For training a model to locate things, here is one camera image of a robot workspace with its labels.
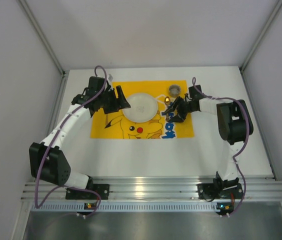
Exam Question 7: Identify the gold spoon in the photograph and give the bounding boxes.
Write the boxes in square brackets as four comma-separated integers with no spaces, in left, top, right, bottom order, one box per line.
[164,96,171,108]

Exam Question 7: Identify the speckled small cup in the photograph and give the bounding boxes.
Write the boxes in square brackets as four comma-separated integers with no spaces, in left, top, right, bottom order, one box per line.
[168,84,181,98]

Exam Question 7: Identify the yellow Pikachu placemat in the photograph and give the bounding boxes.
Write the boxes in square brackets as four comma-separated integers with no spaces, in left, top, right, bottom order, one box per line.
[90,80,195,140]

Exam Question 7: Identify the white ceramic plate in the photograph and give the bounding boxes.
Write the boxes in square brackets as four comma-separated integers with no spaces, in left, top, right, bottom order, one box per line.
[122,92,158,123]

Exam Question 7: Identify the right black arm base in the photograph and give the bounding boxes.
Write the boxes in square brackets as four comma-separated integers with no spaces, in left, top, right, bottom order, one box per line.
[197,183,243,201]

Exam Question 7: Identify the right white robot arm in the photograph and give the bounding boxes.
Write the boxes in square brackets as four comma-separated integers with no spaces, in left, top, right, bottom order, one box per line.
[162,84,254,197]

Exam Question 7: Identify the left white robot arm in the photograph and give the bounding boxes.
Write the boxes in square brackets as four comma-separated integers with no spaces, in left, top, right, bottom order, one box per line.
[29,76,131,189]

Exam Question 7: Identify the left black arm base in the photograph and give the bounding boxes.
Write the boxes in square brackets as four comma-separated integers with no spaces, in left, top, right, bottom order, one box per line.
[65,183,110,201]

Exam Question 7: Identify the perforated cable tray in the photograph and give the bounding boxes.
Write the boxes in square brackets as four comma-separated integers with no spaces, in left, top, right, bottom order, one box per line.
[31,201,230,213]

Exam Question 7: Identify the aluminium mounting rail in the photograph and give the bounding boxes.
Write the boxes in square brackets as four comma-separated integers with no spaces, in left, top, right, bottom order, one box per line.
[20,175,282,201]

